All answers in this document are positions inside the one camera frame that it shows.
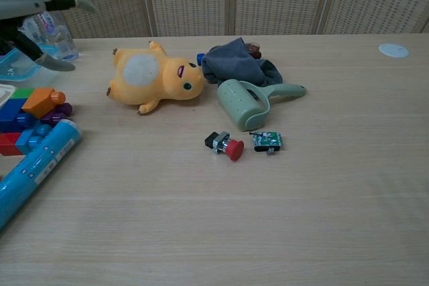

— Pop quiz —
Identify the green building block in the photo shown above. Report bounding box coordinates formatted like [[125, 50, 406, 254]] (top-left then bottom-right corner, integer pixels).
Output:
[[9, 87, 35, 100]]

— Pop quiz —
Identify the clear plastic water bottle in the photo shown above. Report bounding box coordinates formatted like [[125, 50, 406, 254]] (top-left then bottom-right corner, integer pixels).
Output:
[[20, 11, 80, 62]]

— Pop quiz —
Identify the clear blue plastic container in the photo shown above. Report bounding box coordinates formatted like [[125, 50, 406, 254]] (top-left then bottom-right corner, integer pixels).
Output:
[[0, 47, 46, 82]]

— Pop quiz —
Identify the left robot hand grey black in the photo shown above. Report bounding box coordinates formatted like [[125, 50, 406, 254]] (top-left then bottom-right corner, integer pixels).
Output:
[[0, 0, 97, 72]]

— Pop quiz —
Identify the brown object behind cloth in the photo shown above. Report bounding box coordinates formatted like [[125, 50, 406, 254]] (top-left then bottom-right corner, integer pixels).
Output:
[[247, 42, 263, 60]]

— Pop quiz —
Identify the yellow plush toy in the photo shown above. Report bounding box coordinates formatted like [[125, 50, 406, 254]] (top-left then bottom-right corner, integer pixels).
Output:
[[107, 41, 205, 117]]

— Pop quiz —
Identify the light blue building block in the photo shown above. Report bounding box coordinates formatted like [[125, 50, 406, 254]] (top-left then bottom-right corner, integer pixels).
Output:
[[13, 123, 53, 155]]

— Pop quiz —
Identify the purple building block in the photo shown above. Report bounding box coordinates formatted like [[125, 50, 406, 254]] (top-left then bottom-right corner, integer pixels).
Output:
[[40, 102, 74, 127]]

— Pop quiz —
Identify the green lint roller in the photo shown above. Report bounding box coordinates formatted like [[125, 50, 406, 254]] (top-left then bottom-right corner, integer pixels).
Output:
[[216, 78, 308, 133]]

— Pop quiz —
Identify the small green circuit module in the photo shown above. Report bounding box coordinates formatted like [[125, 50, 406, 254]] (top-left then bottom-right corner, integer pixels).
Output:
[[249, 131, 284, 157]]

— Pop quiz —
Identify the orange building block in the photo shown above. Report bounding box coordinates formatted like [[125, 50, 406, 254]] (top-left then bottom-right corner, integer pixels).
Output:
[[21, 87, 67, 120]]

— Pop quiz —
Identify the white round lid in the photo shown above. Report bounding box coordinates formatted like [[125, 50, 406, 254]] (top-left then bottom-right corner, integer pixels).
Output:
[[378, 43, 410, 58]]

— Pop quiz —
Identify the red emergency stop button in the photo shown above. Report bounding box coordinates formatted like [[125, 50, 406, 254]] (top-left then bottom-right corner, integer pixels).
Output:
[[204, 131, 245, 163]]

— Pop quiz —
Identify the grey cloth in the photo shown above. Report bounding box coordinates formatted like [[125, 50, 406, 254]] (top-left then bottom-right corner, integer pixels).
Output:
[[200, 37, 284, 87]]

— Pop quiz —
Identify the dark blue building block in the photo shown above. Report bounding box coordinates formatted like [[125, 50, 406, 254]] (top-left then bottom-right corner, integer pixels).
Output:
[[0, 98, 36, 134]]

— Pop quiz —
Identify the red building block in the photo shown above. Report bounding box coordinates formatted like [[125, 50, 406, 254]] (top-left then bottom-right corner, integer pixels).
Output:
[[0, 132, 23, 157]]

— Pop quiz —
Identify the blue cylindrical tube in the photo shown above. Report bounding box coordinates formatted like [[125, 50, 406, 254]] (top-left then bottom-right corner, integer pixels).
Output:
[[0, 119, 82, 233]]

